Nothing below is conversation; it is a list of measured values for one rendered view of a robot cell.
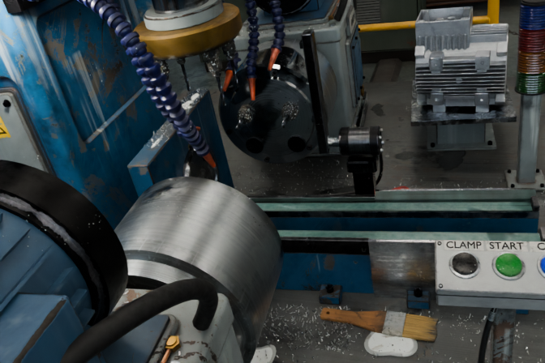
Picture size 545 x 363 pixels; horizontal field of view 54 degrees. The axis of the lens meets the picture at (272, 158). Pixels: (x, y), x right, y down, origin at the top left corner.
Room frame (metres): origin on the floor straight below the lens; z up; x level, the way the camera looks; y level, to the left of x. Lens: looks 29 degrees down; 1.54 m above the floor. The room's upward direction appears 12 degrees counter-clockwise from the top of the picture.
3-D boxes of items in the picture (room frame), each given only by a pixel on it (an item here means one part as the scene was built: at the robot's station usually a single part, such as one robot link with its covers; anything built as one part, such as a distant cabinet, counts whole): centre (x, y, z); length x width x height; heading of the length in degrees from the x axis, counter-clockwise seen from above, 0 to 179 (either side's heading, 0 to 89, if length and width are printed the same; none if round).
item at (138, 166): (0.93, 0.20, 0.97); 0.30 x 0.11 x 0.34; 160
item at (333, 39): (1.44, -0.14, 0.99); 0.35 x 0.31 x 0.37; 160
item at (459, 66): (1.20, -0.50, 1.02); 0.20 x 0.19 x 0.19; 63
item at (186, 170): (0.91, 0.14, 1.02); 0.15 x 0.02 x 0.15; 160
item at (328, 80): (1.19, -0.06, 1.04); 0.41 x 0.25 x 0.25; 160
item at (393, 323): (0.66, -0.12, 0.80); 0.21 x 0.05 x 0.01; 64
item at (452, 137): (1.23, -0.51, 0.86); 0.27 x 0.24 x 0.12; 160
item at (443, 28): (1.21, -0.47, 1.11); 0.12 x 0.11 x 0.07; 63
